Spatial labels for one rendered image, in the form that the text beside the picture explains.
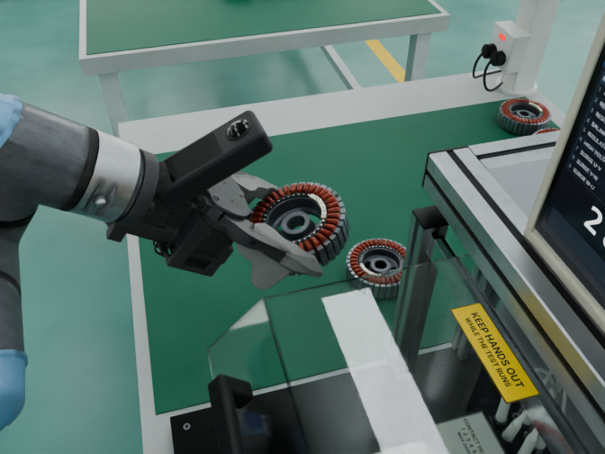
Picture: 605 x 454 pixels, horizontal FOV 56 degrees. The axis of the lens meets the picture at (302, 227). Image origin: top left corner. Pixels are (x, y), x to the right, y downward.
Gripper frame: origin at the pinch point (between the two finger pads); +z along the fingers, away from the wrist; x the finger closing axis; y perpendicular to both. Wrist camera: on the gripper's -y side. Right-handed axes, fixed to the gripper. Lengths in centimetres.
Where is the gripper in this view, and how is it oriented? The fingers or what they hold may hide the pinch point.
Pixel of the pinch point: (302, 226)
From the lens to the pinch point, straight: 63.1
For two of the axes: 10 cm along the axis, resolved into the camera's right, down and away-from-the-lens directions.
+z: 7.4, 2.6, 6.2
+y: -5.8, 7.2, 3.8
